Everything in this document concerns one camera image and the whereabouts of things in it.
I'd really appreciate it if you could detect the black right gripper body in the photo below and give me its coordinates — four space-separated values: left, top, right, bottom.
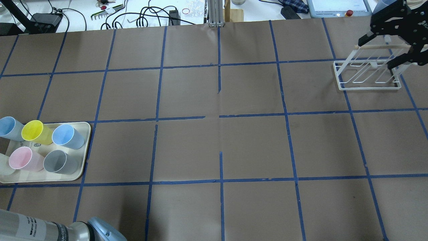
403 9 428 54

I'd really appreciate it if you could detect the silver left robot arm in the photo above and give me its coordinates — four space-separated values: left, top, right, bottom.
0 210 127 241

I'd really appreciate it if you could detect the yellow plastic cup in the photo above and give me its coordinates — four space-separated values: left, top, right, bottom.
21 120 53 145

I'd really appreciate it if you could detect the hex key set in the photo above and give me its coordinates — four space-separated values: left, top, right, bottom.
90 4 125 20

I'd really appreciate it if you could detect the black power adapter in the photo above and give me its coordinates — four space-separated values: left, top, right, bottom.
169 10 180 26

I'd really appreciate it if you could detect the blue cup on desk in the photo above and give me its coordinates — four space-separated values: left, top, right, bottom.
372 0 395 15

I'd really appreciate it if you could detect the aluminium frame post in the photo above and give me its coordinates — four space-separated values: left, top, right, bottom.
207 0 225 27

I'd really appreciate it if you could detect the pink plastic cup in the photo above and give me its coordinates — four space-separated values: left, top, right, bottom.
9 147 44 171

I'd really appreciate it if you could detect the light blue plastic cup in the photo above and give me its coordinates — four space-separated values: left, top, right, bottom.
0 116 24 142

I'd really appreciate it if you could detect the white wire cup rack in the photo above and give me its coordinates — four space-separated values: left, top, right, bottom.
333 44 410 91

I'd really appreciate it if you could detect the white plastic tray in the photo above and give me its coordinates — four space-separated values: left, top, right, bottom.
0 122 92 184

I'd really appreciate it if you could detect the dark checkered pouch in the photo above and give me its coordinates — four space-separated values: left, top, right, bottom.
278 0 309 14

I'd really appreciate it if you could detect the white plastic cup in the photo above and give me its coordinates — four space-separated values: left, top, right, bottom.
0 153 16 176

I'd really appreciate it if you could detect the wooden mug tree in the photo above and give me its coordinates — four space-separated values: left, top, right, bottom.
223 0 246 22

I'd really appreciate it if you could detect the grey plastic cup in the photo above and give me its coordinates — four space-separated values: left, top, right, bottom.
43 150 78 174

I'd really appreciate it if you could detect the black device box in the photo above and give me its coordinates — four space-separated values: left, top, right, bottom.
30 13 63 33

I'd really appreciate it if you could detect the black cable bundle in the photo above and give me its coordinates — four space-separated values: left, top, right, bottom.
100 6 196 30

